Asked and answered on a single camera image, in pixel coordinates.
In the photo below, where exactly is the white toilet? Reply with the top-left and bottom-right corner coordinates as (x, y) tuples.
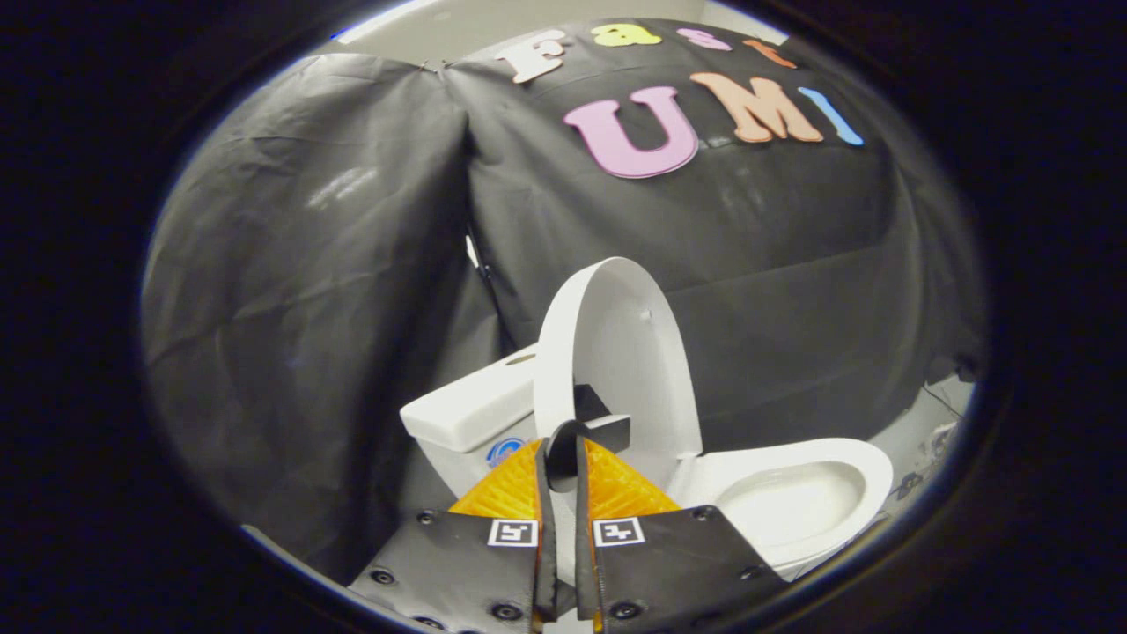
(401, 343), (895, 582)

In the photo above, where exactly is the black lid handle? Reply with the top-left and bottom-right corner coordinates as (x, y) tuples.
(544, 385), (632, 492)

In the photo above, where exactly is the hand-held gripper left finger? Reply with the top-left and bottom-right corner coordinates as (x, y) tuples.
(348, 438), (560, 634)

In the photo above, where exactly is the black backdrop cloth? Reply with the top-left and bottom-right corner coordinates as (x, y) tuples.
(141, 18), (987, 582)

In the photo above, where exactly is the white toilet lid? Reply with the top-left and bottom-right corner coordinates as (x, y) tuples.
(533, 257), (703, 490)

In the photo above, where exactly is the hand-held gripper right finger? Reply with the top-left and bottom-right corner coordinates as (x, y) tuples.
(574, 436), (789, 634)

